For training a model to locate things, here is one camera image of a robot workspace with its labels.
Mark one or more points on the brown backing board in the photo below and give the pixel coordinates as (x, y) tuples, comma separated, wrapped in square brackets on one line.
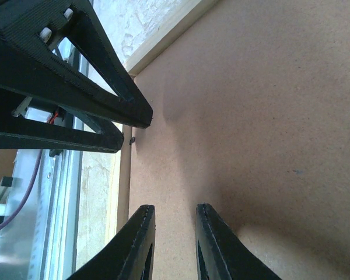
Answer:
[(251, 114)]

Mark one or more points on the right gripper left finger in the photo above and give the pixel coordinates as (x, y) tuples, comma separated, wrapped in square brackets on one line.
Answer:
[(129, 255)]

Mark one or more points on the aluminium rail bed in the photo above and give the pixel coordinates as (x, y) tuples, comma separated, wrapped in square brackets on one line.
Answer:
[(40, 242)]

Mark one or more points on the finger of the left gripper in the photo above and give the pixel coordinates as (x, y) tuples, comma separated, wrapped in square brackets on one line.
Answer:
[(30, 30), (22, 133)]

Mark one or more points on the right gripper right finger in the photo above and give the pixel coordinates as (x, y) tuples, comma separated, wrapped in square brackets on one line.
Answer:
[(220, 253)]

